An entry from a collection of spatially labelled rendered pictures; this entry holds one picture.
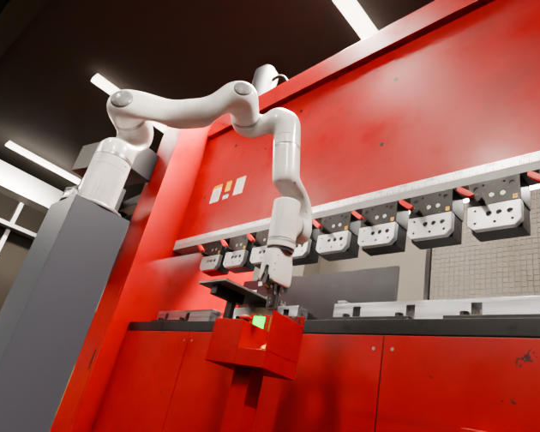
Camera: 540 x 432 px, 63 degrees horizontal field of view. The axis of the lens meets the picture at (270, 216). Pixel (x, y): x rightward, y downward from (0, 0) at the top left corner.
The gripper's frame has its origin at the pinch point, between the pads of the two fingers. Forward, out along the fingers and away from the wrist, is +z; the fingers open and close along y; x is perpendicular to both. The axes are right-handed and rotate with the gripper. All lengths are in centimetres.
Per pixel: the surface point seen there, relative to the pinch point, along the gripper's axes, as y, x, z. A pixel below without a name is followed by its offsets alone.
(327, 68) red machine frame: -53, -28, -133
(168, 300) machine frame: -67, -127, -15
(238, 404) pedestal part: 2.8, -3.9, 27.6
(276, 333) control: 2.6, 4.9, 8.9
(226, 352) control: 6.8, -7.8, 15.4
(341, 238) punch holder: -41, -4, -34
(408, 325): -20.4, 31.8, 1.0
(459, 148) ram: -36, 41, -61
